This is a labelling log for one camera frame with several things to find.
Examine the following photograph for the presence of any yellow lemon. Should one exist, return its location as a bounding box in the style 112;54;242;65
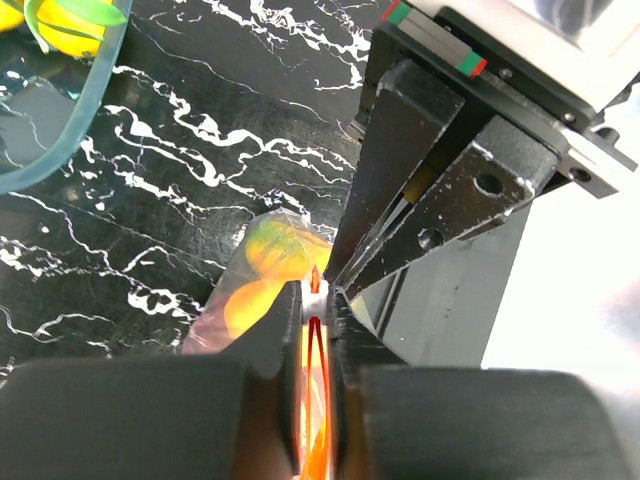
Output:
0;0;25;32

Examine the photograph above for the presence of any small yellow orange fruit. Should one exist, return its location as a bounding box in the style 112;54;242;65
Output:
38;1;106;58

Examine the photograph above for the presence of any clear zip top bag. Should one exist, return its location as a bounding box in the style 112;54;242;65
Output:
182;208;333;479

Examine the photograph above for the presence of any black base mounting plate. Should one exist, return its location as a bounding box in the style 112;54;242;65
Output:
351;208;530;367

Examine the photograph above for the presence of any pink dragon fruit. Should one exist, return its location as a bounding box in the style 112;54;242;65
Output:
23;0;128;59

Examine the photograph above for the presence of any transparent blue plastic fruit tray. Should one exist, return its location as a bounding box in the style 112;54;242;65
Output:
1;1;132;193

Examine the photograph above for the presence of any yellow green mango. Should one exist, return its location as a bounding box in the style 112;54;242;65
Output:
245;220;331;280

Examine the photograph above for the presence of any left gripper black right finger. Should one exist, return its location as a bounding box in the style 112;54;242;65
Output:
327;289;634;479

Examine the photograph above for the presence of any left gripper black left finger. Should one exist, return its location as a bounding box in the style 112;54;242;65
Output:
1;282;302;479

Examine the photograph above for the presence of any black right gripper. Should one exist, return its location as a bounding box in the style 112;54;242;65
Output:
323;0;640;299

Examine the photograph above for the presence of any orange yellow mango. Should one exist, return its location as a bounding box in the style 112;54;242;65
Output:
224;279;284;339

